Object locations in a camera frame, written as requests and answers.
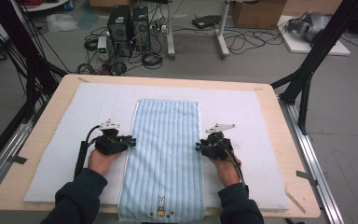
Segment white desk leg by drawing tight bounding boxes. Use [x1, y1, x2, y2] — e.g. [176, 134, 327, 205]
[166, 0, 176, 60]
[216, 0, 231, 60]

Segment person's right hand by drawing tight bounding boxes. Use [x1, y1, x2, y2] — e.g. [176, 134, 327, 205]
[209, 154, 241, 188]

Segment clear plastic bag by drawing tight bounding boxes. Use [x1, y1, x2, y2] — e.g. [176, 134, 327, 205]
[46, 13, 79, 34]

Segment grey headset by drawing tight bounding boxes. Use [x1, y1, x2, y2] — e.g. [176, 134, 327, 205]
[286, 11, 332, 43]

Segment black tape piece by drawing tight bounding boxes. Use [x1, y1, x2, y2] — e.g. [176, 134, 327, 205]
[7, 154, 28, 165]
[296, 170, 319, 187]

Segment large black computer tower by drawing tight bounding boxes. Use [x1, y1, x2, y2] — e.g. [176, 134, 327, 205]
[106, 5, 133, 58]

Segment black frame stand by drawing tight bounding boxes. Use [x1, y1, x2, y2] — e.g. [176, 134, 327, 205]
[0, 0, 69, 124]
[269, 0, 358, 136]

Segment teal floor sheet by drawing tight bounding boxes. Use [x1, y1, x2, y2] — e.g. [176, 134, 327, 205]
[76, 8, 101, 31]

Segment blue striped towel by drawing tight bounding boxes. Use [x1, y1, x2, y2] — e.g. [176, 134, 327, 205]
[117, 98, 205, 224]

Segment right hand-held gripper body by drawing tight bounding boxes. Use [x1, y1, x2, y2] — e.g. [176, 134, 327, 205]
[201, 123, 236, 161]

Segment white grid mat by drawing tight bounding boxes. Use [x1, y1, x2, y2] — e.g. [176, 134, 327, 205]
[23, 82, 290, 211]

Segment brown cardboard box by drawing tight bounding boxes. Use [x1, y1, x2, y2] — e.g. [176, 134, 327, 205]
[232, 0, 287, 30]

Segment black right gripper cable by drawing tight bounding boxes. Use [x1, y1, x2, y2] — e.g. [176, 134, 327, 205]
[218, 134, 250, 195]

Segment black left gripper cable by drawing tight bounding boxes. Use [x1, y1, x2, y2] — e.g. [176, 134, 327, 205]
[74, 124, 103, 179]

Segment coiled black cable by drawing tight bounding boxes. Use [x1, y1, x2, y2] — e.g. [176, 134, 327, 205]
[141, 50, 164, 70]

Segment white power strip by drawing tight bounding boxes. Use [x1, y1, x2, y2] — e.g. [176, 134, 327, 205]
[150, 22, 169, 35]

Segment white floor board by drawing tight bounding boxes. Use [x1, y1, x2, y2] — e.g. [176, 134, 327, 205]
[276, 15, 351, 57]

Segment person's left hand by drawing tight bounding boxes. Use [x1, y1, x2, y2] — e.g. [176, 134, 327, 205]
[88, 148, 122, 176]

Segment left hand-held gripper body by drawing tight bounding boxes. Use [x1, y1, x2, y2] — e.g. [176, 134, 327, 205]
[93, 119, 131, 156]

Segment slim black computer tower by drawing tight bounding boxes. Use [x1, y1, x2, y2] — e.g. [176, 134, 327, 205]
[131, 5, 152, 52]

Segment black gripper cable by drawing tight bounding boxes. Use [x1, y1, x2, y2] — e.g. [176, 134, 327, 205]
[218, 134, 250, 195]
[74, 124, 103, 179]

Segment tangled black floor cables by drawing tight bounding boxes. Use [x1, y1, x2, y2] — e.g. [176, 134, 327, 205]
[223, 27, 285, 56]

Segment white power supply box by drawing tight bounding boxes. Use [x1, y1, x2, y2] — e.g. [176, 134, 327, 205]
[97, 35, 110, 62]

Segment thin wooden stick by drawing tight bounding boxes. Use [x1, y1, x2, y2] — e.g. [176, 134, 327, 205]
[283, 186, 307, 215]

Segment white round table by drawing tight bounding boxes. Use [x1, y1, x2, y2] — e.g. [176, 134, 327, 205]
[18, 0, 71, 13]

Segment aluminium rail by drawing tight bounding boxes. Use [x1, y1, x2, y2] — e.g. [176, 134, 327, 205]
[0, 119, 35, 203]
[278, 97, 345, 224]

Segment flat black device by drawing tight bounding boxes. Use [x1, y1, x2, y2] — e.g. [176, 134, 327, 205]
[191, 14, 222, 30]

